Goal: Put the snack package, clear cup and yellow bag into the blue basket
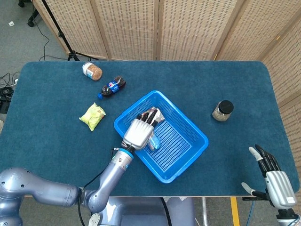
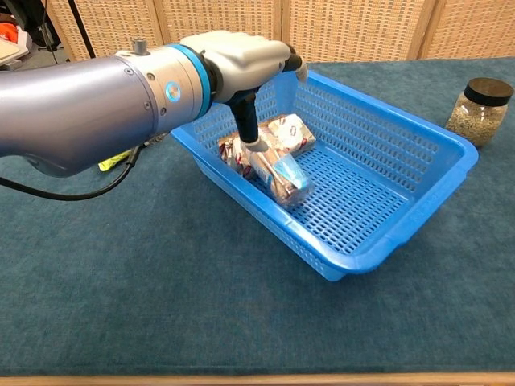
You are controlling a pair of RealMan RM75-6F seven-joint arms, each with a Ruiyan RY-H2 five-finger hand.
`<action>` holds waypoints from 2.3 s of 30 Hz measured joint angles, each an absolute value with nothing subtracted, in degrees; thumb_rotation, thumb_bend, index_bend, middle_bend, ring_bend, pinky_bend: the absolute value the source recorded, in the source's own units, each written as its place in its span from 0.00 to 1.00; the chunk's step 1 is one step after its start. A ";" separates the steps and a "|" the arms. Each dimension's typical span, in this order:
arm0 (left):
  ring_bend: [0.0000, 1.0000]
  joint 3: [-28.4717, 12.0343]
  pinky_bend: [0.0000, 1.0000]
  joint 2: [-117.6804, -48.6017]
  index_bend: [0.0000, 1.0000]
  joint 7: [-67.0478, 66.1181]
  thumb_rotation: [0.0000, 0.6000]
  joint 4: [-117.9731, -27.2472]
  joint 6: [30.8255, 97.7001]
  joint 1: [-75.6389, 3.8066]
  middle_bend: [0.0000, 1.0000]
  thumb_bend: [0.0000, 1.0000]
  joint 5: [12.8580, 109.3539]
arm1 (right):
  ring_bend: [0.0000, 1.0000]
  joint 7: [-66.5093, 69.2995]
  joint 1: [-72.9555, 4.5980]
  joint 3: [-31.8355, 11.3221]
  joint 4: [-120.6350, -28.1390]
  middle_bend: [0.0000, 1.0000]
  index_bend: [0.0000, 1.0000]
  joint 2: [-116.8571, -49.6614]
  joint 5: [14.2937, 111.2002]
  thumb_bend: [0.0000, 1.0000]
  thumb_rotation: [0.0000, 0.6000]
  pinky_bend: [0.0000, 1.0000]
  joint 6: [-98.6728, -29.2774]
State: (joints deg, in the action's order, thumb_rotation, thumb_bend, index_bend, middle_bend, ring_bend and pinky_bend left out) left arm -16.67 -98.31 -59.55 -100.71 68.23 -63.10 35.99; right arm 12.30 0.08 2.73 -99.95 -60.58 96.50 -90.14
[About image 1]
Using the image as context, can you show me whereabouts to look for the black-lid jar of grains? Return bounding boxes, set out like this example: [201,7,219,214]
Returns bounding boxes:
[212,100,234,122]

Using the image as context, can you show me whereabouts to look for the yellow snack bag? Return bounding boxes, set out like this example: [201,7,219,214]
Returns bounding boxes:
[79,102,106,131]

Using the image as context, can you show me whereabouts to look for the cola bottle blue cap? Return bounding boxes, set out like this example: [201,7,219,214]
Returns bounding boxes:
[97,75,127,99]

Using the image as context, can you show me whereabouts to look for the blue cable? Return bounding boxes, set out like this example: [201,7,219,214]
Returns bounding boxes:
[248,200,256,226]

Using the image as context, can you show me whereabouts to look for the blue plastic basket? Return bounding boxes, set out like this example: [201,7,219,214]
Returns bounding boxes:
[113,90,209,184]

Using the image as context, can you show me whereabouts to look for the black tripod stand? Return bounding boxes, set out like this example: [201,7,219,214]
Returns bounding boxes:
[41,0,99,61]

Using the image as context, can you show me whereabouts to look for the white-lid jar brown contents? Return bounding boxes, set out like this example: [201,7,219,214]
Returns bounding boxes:
[82,62,103,81]

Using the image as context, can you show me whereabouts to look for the red white snack packet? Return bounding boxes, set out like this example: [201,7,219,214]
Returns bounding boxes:
[141,107,166,125]

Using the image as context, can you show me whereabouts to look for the grey robot torso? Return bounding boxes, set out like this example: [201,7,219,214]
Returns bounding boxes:
[88,196,196,226]

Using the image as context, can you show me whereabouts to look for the floor cables and devices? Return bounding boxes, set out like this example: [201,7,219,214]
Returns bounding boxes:
[0,72,21,113]

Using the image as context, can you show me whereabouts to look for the black torso cable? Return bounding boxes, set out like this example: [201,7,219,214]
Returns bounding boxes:
[160,197,171,226]

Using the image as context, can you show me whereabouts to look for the woven folding screen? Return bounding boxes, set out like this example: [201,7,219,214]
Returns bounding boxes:
[32,0,301,226]

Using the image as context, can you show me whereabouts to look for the blue table mat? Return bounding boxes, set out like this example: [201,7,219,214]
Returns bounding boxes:
[0,61,301,197]

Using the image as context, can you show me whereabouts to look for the metal table leg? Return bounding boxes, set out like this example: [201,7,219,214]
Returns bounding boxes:
[201,197,209,226]

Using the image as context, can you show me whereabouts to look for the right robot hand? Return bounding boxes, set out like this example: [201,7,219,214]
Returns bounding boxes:
[241,144,297,210]

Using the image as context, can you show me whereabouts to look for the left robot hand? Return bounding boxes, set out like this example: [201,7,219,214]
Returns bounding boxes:
[122,108,158,151]

